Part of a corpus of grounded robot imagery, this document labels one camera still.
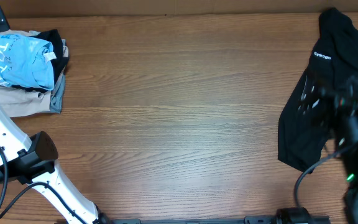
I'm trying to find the light blue t-shirt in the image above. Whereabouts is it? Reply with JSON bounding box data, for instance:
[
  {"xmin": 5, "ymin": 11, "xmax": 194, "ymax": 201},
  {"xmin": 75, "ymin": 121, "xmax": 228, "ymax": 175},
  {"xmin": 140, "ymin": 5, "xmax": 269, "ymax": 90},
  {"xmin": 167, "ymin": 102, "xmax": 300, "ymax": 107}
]
[{"xmin": 0, "ymin": 34, "xmax": 56, "ymax": 91}]

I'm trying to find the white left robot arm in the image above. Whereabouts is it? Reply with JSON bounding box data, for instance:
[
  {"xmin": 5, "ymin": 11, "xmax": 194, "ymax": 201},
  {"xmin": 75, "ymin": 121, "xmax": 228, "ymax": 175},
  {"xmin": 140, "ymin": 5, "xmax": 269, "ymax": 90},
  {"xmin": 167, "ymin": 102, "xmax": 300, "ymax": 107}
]
[{"xmin": 0, "ymin": 5, "xmax": 109, "ymax": 223}]

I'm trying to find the beige folded garment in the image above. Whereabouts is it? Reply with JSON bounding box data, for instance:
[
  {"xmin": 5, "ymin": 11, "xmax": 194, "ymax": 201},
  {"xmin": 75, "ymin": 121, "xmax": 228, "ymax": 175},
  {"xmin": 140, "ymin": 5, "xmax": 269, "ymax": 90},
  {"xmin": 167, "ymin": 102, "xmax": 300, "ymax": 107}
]
[{"xmin": 0, "ymin": 30, "xmax": 52, "ymax": 117}]

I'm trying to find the grey-blue folded garment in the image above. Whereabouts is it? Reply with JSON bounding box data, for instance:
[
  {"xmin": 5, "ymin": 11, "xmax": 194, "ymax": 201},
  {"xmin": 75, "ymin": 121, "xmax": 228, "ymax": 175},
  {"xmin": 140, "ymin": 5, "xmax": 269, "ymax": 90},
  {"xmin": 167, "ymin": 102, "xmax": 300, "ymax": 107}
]
[{"xmin": 48, "ymin": 39, "xmax": 69, "ymax": 114}]

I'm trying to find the black unfolded garment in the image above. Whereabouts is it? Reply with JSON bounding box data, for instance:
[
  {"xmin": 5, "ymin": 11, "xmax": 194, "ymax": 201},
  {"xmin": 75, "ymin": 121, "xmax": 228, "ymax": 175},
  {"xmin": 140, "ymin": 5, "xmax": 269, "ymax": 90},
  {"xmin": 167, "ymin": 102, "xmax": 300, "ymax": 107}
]
[{"xmin": 278, "ymin": 8, "xmax": 358, "ymax": 171}]

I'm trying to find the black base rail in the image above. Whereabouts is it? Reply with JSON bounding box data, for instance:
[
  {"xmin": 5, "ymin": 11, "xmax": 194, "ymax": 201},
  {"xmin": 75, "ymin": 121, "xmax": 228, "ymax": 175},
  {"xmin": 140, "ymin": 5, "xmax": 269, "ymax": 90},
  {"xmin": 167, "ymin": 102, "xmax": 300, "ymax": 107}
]
[{"xmin": 91, "ymin": 208, "xmax": 331, "ymax": 224}]

